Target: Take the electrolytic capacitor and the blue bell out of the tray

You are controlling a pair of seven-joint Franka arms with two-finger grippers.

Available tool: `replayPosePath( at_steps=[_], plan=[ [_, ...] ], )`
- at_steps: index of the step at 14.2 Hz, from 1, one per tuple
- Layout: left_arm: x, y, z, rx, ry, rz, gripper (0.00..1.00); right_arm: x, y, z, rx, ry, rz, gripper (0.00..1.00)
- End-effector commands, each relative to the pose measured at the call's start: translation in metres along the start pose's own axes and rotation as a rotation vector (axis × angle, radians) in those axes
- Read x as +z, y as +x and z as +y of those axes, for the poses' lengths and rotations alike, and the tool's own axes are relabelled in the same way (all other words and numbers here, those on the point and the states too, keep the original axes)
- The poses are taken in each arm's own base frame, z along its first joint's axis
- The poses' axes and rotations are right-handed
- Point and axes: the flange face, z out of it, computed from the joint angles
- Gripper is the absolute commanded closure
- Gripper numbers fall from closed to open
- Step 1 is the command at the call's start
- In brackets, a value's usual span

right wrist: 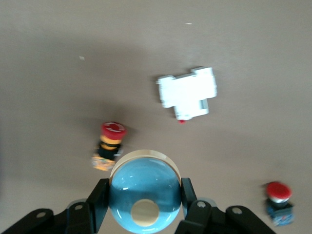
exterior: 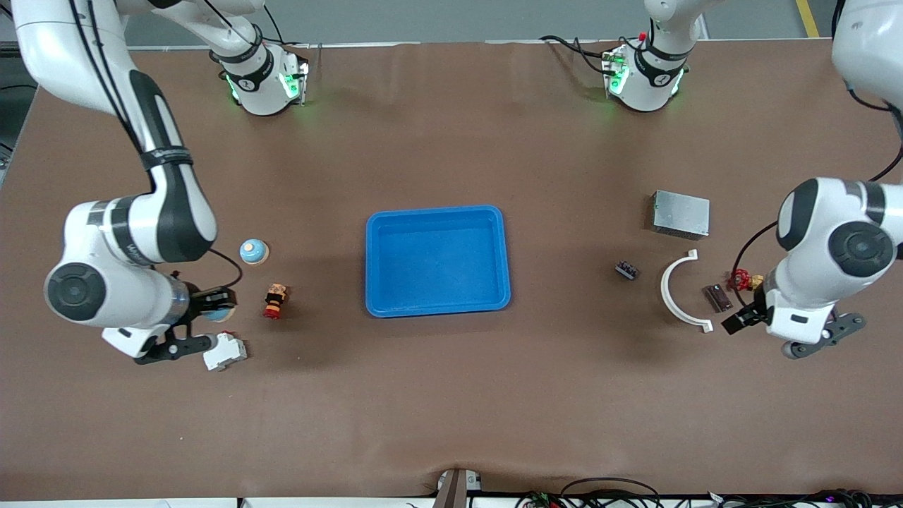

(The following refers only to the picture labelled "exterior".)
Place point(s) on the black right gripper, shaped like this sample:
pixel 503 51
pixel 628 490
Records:
pixel 204 300

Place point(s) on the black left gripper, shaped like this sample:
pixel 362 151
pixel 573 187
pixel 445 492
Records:
pixel 752 315

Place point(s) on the light blue desk bell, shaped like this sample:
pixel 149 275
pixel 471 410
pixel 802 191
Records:
pixel 254 252
pixel 224 315

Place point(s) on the dark brown cylindrical capacitor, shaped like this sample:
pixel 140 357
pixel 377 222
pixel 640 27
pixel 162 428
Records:
pixel 718 298

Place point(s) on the small black terminal block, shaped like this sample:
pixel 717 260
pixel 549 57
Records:
pixel 627 270

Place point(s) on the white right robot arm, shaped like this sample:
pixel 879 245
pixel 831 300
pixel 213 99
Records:
pixel 56 42

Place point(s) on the brass valve with red handwheel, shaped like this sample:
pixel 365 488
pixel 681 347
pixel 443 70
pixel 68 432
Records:
pixel 742 281

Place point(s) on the white circuit breaker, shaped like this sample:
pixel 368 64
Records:
pixel 227 353

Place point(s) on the red yellow emergency stop button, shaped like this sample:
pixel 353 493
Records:
pixel 274 302

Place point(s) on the grey metal box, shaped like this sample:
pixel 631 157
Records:
pixel 681 214

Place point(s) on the blue plastic tray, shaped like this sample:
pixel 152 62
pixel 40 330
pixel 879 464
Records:
pixel 437 261

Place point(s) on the white curved plastic bracket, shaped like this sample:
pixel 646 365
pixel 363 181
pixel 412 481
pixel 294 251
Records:
pixel 664 289

